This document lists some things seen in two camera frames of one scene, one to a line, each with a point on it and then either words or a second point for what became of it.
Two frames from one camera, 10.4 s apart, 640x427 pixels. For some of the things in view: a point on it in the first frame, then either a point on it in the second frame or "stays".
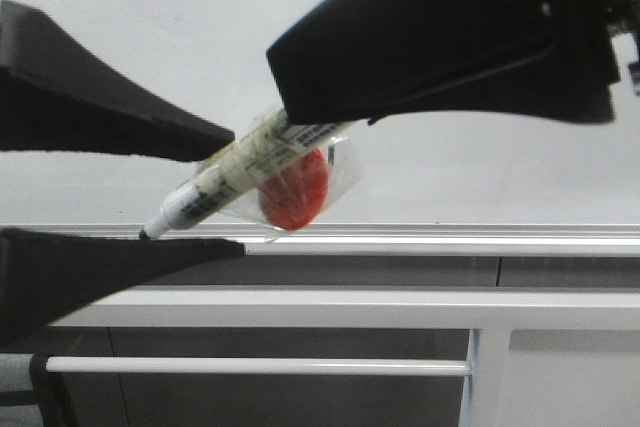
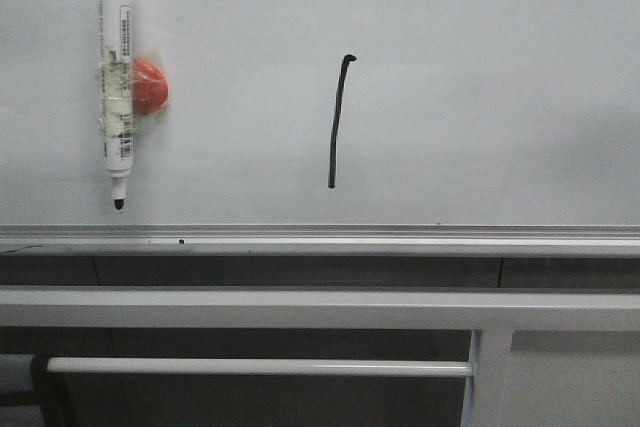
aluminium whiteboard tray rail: x=401 y=239 stays
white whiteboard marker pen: x=267 y=147 → x=116 y=77
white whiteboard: x=195 y=26 stays
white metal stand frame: x=541 y=356 stays
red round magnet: x=293 y=196 → x=150 y=88
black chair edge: x=52 y=393 stays
